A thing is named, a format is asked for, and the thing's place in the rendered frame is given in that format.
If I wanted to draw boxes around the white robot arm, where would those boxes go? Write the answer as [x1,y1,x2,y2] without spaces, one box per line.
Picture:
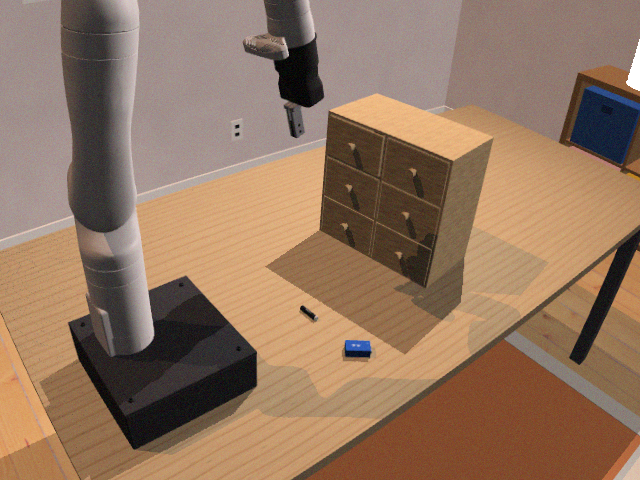
[61,0,154,357]

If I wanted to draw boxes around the brown wooden chest of drawers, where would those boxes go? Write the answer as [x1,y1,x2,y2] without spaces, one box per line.
[319,94,494,288]

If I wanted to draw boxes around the brown wooden drawer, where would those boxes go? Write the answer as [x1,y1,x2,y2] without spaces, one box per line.
[325,157,379,217]
[327,115,385,177]
[377,182,441,246]
[322,196,374,255]
[383,138,450,205]
[372,222,432,285]

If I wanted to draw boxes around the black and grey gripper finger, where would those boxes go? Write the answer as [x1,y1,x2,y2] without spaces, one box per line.
[284,101,294,137]
[289,103,305,138]

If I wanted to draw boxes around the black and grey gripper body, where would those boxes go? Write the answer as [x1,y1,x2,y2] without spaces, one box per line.
[243,8,324,108]

